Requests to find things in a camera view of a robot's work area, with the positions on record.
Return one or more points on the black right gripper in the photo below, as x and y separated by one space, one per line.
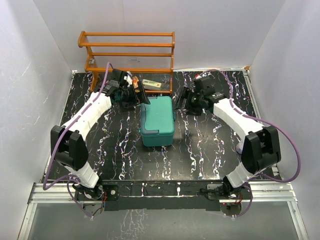
187 93

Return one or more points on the orange pill box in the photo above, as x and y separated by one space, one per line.
135 81

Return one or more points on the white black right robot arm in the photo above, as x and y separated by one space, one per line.
260 144

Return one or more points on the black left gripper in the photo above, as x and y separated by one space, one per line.
126 106

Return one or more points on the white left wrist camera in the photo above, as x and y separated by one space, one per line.
128 78

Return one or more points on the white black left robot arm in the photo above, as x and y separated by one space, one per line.
67 142

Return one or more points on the green plastic medicine box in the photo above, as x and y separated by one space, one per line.
157 122

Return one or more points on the round clear container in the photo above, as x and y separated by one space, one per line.
239 147

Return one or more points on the orange wooden shelf rack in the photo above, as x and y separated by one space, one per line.
150 53

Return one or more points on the white green medicine box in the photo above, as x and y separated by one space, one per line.
151 85

